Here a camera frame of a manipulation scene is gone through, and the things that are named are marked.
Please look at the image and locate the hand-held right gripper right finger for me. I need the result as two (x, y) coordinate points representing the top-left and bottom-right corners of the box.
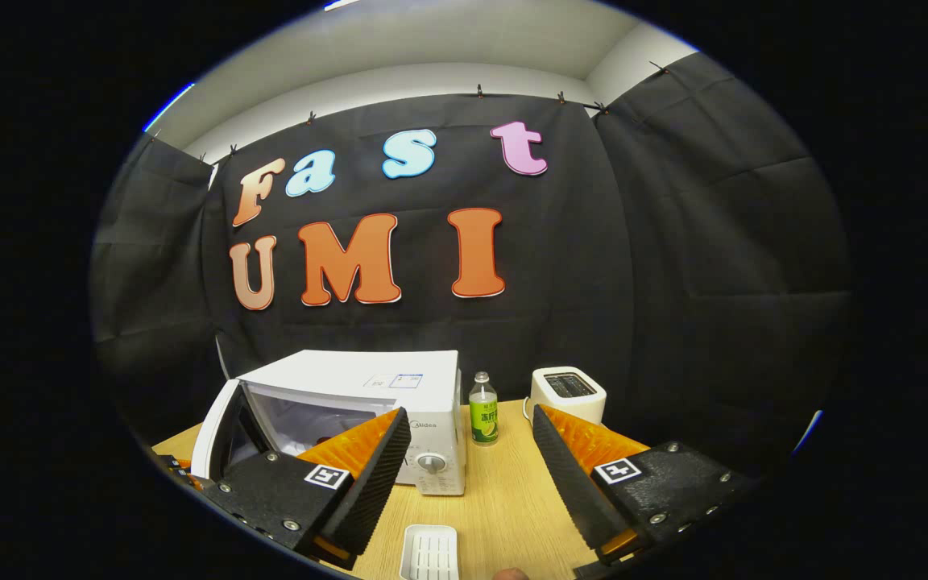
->
(532, 403), (756, 566)

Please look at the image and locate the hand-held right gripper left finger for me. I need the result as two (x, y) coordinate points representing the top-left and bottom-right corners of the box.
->
(197, 407), (413, 571)

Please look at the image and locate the white microwave oven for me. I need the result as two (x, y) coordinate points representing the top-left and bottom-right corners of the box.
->
(190, 349), (466, 497)

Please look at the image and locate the white toaster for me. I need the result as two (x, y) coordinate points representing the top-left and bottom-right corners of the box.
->
(523, 367), (607, 426)

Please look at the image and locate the white ribbed tray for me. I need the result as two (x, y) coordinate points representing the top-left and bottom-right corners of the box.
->
(400, 524), (460, 580)

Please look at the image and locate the green label drink bottle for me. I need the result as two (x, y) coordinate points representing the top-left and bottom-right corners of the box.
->
(469, 371), (499, 446)

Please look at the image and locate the black backdrop cloth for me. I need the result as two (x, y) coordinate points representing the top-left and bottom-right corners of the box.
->
(87, 50), (853, 476)

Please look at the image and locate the row of black cloth clips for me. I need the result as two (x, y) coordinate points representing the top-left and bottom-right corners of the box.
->
(206, 60), (668, 166)

